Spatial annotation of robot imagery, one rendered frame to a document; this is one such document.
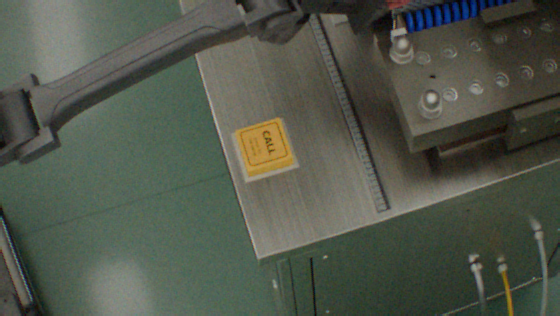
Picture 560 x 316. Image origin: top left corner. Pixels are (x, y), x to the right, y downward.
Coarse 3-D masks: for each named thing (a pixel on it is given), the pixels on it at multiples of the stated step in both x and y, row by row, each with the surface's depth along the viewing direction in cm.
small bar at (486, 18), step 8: (520, 0) 173; (528, 0) 173; (488, 8) 173; (496, 8) 173; (504, 8) 172; (512, 8) 172; (520, 8) 172; (528, 8) 172; (480, 16) 173; (488, 16) 172; (496, 16) 172; (504, 16) 172; (512, 16) 172; (520, 16) 173; (528, 16) 173; (488, 24) 172; (496, 24) 173
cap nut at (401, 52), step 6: (402, 36) 168; (396, 42) 168; (402, 42) 168; (408, 42) 168; (390, 48) 172; (396, 48) 169; (402, 48) 168; (408, 48) 169; (390, 54) 172; (396, 54) 170; (402, 54) 169; (408, 54) 170; (396, 60) 171; (402, 60) 171; (408, 60) 171
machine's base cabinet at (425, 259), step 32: (512, 192) 186; (544, 192) 192; (416, 224) 184; (448, 224) 190; (480, 224) 196; (512, 224) 203; (544, 224) 210; (320, 256) 183; (352, 256) 188; (384, 256) 194; (416, 256) 200; (448, 256) 207; (480, 256) 215; (512, 256) 223; (288, 288) 193; (320, 288) 199; (352, 288) 205; (384, 288) 212; (416, 288) 220; (448, 288) 228; (512, 288) 249
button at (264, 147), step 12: (276, 120) 181; (240, 132) 180; (252, 132) 180; (264, 132) 180; (276, 132) 180; (240, 144) 179; (252, 144) 179; (264, 144) 179; (276, 144) 179; (288, 144) 179; (252, 156) 178; (264, 156) 178; (276, 156) 178; (288, 156) 178; (252, 168) 178; (264, 168) 178; (276, 168) 180
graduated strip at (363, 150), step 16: (320, 16) 190; (320, 32) 189; (320, 48) 188; (336, 64) 186; (336, 80) 185; (336, 96) 184; (352, 112) 183; (352, 128) 182; (368, 144) 181; (368, 160) 180; (368, 176) 179; (384, 192) 178; (384, 208) 177
